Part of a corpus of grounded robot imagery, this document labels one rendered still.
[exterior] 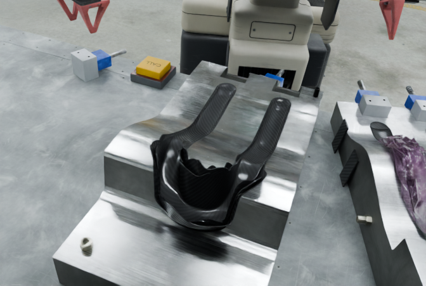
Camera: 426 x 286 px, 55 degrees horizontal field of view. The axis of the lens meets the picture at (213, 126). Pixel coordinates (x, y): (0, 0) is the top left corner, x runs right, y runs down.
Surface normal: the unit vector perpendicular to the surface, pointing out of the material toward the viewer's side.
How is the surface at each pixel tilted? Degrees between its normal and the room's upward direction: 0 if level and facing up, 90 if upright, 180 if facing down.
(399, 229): 3
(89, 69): 90
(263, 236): 83
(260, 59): 98
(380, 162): 7
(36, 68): 0
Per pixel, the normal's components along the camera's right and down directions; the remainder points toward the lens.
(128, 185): -0.33, 0.46
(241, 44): 0.07, -0.69
